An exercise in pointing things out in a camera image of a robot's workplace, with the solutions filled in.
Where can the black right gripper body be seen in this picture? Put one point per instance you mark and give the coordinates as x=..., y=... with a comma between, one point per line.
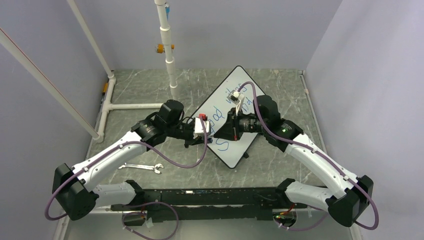
x=235, y=118

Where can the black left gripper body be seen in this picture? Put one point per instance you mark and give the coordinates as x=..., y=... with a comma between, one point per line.
x=189, y=139

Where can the white whiteboard black frame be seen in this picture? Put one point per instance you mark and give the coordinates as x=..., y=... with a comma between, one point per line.
x=225, y=145

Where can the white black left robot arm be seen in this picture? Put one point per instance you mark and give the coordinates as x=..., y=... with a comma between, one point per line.
x=77, y=188

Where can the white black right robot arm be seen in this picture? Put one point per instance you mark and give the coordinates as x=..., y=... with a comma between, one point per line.
x=344, y=196

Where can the silver wrench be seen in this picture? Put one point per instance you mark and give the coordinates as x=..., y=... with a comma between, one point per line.
x=155, y=168

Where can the yellow pipe clamp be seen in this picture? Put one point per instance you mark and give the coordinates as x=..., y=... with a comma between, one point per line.
x=159, y=48

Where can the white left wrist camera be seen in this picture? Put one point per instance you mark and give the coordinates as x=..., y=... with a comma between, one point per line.
x=201, y=126

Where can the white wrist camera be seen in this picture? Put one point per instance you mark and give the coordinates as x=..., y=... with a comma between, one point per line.
x=201, y=126
x=238, y=99

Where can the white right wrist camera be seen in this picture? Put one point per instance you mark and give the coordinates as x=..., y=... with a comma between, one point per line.
x=238, y=99

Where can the white PVC pipe frame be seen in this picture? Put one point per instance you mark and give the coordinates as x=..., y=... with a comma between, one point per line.
x=107, y=106

